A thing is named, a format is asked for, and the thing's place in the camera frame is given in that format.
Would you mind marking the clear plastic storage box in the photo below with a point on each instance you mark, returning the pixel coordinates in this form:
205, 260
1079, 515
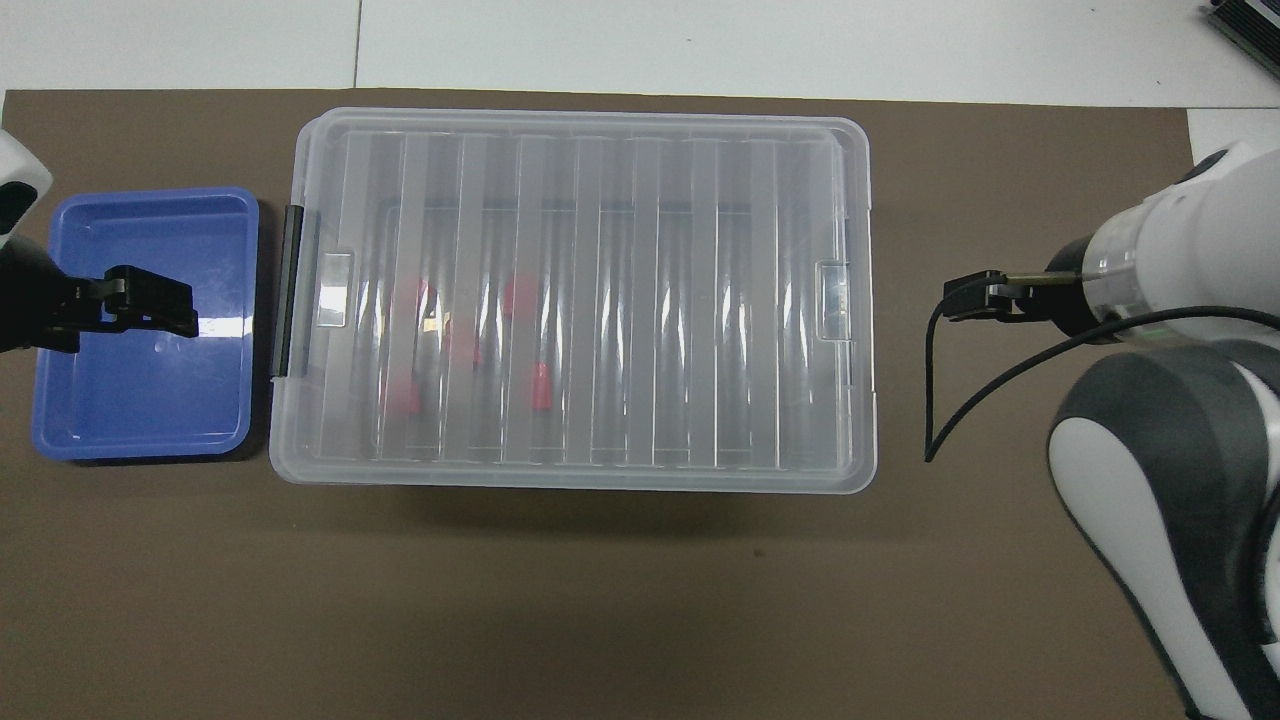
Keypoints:
700, 330

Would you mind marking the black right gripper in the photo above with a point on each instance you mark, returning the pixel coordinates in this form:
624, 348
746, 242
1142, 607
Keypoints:
1070, 290

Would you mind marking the grey finned metal device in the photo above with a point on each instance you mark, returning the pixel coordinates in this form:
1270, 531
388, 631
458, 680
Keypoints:
1250, 25

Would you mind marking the clear ribbed plastic lid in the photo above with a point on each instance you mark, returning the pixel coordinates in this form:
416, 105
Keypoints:
600, 150

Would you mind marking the red plastic block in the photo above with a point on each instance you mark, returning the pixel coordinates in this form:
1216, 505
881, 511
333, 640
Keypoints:
403, 395
542, 388
520, 296
415, 297
462, 345

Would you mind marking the black box latch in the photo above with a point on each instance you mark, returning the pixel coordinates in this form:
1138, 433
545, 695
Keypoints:
287, 290

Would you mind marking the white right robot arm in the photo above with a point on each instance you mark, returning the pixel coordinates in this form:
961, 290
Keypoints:
1150, 450

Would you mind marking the brown table mat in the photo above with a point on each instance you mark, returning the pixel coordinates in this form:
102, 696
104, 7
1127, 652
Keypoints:
600, 600

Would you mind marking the blue plastic tray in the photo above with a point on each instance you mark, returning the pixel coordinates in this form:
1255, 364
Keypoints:
140, 400

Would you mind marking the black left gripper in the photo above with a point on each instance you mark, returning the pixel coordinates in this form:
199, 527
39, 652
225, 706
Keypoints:
35, 300

